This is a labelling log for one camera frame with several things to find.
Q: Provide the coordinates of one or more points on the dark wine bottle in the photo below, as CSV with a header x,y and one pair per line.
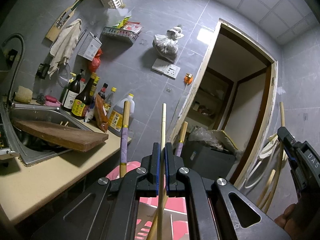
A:
x,y
71,95

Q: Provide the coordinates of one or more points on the dark scrubber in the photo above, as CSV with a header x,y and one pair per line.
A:
x,y
41,99

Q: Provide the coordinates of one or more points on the dark soy sauce bottle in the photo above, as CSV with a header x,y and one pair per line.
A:
x,y
83,100

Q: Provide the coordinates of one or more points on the black cabinet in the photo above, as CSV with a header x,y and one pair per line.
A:
x,y
207,162

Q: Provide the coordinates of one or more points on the clear hanging plastic bag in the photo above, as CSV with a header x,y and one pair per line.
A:
x,y
166,46

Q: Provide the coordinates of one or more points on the person's right hand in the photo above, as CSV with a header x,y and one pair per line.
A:
x,y
285,217

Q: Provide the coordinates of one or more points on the pink soap box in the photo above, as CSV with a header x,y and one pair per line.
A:
x,y
53,101

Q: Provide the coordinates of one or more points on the black induction cooker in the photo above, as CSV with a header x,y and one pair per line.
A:
x,y
6,142

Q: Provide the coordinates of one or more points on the black-capped sauce bottle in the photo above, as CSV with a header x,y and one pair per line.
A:
x,y
103,92

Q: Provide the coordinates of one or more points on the white plastic utensil holder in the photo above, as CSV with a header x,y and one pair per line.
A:
x,y
178,212

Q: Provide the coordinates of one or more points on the grey curved faucet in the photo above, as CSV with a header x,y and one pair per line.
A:
x,y
17,55

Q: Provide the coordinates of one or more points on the large cooking oil jug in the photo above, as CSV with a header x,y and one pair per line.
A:
x,y
118,118

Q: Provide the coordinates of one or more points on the beige kitchen counter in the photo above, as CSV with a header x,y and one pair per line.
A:
x,y
50,180

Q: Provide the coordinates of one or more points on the round strainer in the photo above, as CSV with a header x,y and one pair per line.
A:
x,y
63,75

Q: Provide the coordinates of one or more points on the white hanging towel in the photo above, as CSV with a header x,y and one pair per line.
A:
x,y
63,45

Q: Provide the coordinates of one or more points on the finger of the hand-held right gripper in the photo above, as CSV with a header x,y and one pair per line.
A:
x,y
293,170
287,136

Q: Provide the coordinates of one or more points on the white wall socket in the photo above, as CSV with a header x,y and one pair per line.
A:
x,y
166,68

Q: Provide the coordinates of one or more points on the crumpled clear plastic bag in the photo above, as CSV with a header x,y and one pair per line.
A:
x,y
202,136

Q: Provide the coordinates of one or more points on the colourful snack packets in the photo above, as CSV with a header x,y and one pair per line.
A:
x,y
128,26

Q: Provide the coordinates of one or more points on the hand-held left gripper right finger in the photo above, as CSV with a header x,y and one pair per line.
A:
x,y
167,170

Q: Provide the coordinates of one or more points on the beige loofah sponge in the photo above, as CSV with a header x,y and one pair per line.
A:
x,y
23,95

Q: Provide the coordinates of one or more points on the white perforated hanging box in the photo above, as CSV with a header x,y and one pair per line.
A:
x,y
90,46

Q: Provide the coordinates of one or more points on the flat cardboard piece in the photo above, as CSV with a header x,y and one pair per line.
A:
x,y
228,140

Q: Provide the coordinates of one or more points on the orange wall hook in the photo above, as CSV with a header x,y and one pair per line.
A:
x,y
188,78

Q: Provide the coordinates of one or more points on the wooden storage shelf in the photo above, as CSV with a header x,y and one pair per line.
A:
x,y
207,105

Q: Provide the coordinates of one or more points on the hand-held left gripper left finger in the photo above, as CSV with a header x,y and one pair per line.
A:
x,y
157,170

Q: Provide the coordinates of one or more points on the wooden cutting board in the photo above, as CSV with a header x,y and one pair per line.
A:
x,y
62,136

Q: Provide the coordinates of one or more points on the steel sink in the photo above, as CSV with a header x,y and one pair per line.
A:
x,y
42,113

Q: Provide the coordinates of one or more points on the wooden door frame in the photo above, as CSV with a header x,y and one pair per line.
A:
x,y
207,62

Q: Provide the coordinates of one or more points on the yellow-capped clear bottle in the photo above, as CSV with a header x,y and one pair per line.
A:
x,y
110,102

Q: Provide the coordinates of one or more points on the wooden knife rack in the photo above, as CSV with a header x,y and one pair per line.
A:
x,y
56,28

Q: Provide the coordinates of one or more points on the grey wall rack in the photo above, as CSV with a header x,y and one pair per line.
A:
x,y
120,35

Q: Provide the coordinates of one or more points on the red plastic bag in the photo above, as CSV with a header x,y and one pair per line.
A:
x,y
96,62

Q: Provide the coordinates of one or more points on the brown seasoning packet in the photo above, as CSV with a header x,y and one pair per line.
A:
x,y
101,115

